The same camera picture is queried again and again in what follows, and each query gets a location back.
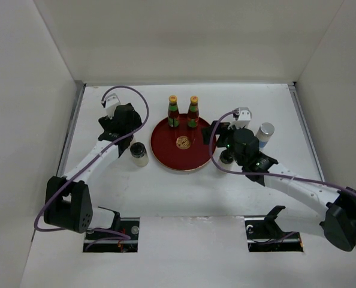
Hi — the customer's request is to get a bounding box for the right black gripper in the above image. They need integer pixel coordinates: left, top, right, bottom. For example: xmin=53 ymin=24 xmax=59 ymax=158
xmin=201 ymin=121 xmax=245 ymax=166

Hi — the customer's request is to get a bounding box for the green label sauce bottle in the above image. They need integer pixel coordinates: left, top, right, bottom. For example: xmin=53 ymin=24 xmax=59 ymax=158
xmin=168 ymin=95 xmax=180 ymax=128
xmin=187 ymin=95 xmax=199 ymax=128

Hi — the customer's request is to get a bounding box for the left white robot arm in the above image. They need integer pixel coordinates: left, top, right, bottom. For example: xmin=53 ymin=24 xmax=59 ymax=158
xmin=43 ymin=103 xmax=142 ymax=239

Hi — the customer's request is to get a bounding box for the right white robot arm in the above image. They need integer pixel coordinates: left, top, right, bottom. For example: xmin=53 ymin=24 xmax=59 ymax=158
xmin=201 ymin=121 xmax=356 ymax=251

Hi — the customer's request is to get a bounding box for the black cap spice jar front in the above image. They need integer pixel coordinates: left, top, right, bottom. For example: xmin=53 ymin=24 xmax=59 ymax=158
xmin=218 ymin=150 xmax=234 ymax=169

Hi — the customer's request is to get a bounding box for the black cap glass shaker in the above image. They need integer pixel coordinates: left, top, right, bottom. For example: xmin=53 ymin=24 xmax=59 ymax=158
xmin=130 ymin=142 xmax=149 ymax=167

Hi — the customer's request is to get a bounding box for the red round tray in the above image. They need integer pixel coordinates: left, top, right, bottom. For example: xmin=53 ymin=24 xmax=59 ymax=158
xmin=150 ymin=114 xmax=210 ymax=171

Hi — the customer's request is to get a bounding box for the silver lid jar far right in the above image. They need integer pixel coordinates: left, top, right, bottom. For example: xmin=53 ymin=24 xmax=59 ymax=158
xmin=255 ymin=122 xmax=274 ymax=149

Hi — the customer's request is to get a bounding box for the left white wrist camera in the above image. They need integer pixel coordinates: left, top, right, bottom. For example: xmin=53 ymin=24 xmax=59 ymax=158
xmin=101 ymin=93 xmax=121 ymax=119

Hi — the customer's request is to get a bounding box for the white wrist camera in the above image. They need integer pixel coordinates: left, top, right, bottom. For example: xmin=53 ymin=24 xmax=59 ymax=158
xmin=101 ymin=93 xmax=121 ymax=119
xmin=233 ymin=107 xmax=252 ymax=128

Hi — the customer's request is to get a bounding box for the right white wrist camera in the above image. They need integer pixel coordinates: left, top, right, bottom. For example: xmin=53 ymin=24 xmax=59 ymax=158
xmin=233 ymin=107 xmax=252 ymax=128

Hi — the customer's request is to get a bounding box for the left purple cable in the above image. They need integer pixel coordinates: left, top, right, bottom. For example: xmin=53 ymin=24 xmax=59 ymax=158
xmin=34 ymin=85 xmax=150 ymax=251

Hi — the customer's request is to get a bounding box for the purple cable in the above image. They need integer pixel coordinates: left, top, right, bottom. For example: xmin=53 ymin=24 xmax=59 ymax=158
xmin=210 ymin=110 xmax=356 ymax=208
xmin=34 ymin=85 xmax=150 ymax=251

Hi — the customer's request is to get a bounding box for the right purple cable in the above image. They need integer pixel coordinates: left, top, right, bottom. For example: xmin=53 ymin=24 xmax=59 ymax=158
xmin=210 ymin=110 xmax=356 ymax=208

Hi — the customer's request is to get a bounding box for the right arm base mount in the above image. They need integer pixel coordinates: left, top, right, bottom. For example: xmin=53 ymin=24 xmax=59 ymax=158
xmin=244 ymin=206 xmax=303 ymax=253

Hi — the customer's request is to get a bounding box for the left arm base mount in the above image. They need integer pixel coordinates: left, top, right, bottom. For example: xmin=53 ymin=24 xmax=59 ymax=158
xmin=83 ymin=207 xmax=140 ymax=253

